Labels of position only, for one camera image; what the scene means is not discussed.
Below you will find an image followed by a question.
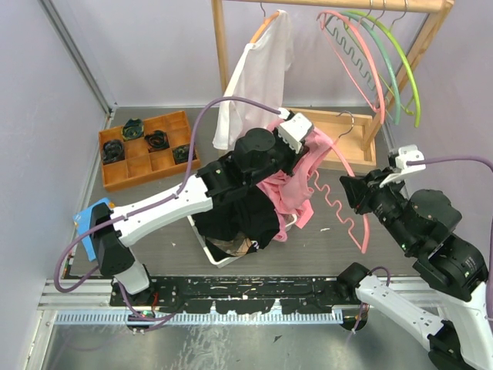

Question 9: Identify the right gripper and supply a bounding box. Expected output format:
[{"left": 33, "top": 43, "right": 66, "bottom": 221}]
[{"left": 338, "top": 163, "right": 418, "bottom": 251}]

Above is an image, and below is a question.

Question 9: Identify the light pink t shirt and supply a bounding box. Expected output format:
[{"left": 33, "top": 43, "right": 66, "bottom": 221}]
[{"left": 257, "top": 128, "right": 331, "bottom": 228}]

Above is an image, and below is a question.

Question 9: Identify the black t shirt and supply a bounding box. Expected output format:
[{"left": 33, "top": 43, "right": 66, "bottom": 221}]
[{"left": 192, "top": 187, "right": 278, "bottom": 249}]

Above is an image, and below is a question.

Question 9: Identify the white t shirt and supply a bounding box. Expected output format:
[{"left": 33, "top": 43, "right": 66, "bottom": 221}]
[{"left": 213, "top": 10, "right": 293, "bottom": 150}]

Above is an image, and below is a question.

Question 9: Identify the orange hanger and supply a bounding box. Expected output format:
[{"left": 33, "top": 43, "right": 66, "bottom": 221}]
[{"left": 250, "top": 11, "right": 280, "bottom": 43}]

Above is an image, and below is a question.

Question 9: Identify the salmon pink hanger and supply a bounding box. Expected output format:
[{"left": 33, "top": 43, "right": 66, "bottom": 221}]
[{"left": 317, "top": 10, "right": 387, "bottom": 125}]

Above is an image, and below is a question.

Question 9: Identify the mint green hanger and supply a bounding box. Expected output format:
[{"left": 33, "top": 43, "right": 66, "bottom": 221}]
[{"left": 338, "top": 0, "right": 401, "bottom": 125}]

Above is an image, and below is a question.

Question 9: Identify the green plastic hanger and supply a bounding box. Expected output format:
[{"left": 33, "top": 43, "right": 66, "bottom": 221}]
[{"left": 342, "top": 0, "right": 423, "bottom": 128}]

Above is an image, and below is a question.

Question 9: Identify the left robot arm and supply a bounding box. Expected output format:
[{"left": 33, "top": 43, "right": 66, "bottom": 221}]
[{"left": 90, "top": 122, "right": 310, "bottom": 305}]

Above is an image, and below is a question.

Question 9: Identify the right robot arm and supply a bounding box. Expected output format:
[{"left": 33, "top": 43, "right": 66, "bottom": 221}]
[{"left": 337, "top": 168, "right": 492, "bottom": 369}]

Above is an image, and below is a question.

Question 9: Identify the wooden clothes rack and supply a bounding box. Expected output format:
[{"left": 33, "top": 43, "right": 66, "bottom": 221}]
[{"left": 210, "top": 0, "right": 455, "bottom": 173}]

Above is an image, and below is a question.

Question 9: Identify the white perforated plastic basket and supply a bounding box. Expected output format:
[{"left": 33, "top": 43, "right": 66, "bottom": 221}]
[{"left": 186, "top": 211, "right": 298, "bottom": 268}]

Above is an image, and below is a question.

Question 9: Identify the rolled dark patterned sock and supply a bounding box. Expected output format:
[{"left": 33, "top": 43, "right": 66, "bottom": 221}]
[{"left": 172, "top": 144, "right": 190, "bottom": 165}]

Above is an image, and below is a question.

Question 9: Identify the rolled black sock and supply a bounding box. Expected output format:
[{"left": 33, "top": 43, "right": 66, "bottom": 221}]
[{"left": 144, "top": 130, "right": 169, "bottom": 153}]

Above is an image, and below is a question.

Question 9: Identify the wooden compartment tray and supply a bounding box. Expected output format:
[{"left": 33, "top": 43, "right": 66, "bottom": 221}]
[{"left": 99, "top": 111, "right": 192, "bottom": 192}]

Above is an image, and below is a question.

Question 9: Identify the rolled green sock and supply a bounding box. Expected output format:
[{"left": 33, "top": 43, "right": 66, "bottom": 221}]
[{"left": 121, "top": 119, "right": 144, "bottom": 141}]

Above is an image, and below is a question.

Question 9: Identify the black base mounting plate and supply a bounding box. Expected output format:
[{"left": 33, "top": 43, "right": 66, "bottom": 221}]
[{"left": 129, "top": 276, "right": 361, "bottom": 315}]

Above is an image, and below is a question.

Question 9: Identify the blue folded cloth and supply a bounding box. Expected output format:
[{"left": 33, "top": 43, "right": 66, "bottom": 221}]
[{"left": 72, "top": 197, "right": 115, "bottom": 261}]

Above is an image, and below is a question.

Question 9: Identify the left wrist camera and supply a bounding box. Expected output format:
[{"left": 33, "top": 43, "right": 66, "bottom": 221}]
[{"left": 277, "top": 108, "right": 314, "bottom": 154}]

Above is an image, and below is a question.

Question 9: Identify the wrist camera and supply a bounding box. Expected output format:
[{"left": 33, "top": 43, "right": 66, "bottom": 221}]
[
  {"left": 379, "top": 145, "right": 426, "bottom": 188},
  {"left": 277, "top": 108, "right": 314, "bottom": 154}
]

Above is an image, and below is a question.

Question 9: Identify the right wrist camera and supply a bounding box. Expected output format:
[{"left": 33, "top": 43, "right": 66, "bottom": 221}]
[{"left": 379, "top": 145, "right": 426, "bottom": 188}]

